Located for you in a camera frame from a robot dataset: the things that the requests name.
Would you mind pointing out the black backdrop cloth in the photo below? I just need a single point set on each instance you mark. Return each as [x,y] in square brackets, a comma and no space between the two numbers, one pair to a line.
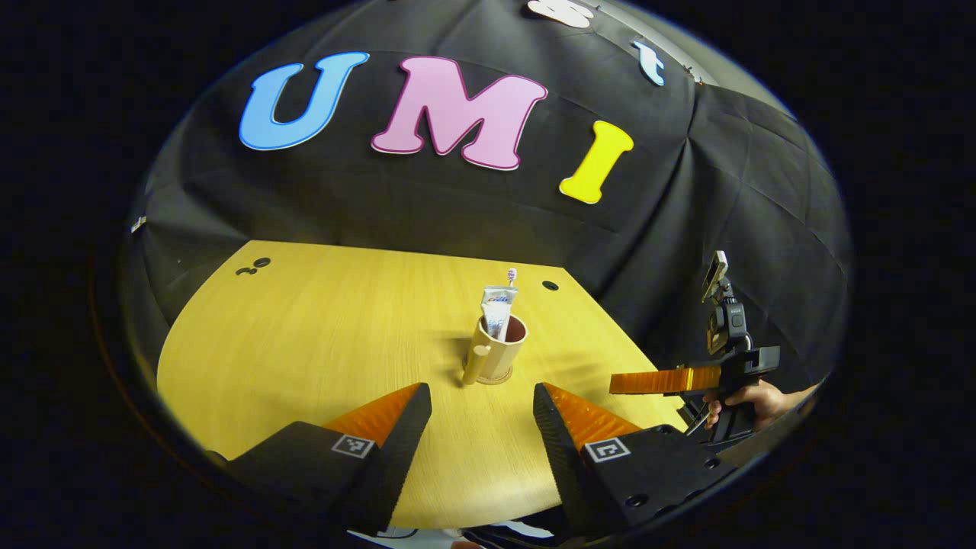
[381,198]

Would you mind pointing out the round brown coaster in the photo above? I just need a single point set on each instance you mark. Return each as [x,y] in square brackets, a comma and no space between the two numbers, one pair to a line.
[505,377]

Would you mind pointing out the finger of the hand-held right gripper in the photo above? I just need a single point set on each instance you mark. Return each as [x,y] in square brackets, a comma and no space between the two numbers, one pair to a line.
[663,380]

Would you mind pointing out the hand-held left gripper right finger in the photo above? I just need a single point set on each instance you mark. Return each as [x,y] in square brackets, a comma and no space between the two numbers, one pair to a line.
[557,442]

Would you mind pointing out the white toothpaste tube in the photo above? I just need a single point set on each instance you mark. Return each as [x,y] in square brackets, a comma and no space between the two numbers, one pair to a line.
[497,309]

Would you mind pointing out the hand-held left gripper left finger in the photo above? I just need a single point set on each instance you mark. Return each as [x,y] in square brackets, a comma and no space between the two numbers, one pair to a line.
[400,442]

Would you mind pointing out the wooden desktop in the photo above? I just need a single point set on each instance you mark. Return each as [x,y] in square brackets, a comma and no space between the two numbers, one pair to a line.
[305,343]

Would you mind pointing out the white toothbrush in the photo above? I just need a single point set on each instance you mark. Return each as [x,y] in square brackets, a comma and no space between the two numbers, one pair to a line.
[512,276]

